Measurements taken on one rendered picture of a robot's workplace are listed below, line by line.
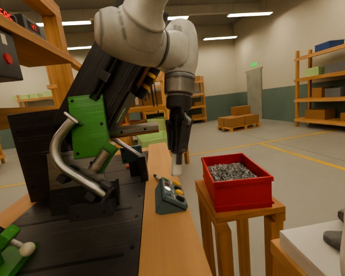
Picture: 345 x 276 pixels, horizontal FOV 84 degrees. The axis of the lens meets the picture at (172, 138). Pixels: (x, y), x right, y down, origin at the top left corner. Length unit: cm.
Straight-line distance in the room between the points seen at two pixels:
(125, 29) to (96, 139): 36
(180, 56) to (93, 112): 34
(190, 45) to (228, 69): 1031
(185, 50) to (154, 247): 49
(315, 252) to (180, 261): 27
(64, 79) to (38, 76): 898
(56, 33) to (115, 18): 115
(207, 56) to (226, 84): 170
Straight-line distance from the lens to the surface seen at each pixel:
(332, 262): 52
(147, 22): 48
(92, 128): 69
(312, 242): 55
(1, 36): 85
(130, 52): 50
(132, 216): 63
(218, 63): 1071
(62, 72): 157
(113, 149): 67
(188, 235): 52
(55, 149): 70
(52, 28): 164
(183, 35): 58
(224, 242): 82
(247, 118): 691
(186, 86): 55
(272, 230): 87
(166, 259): 47
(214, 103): 1045
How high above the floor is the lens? 122
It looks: 11 degrees down
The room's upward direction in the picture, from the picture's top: 7 degrees counter-clockwise
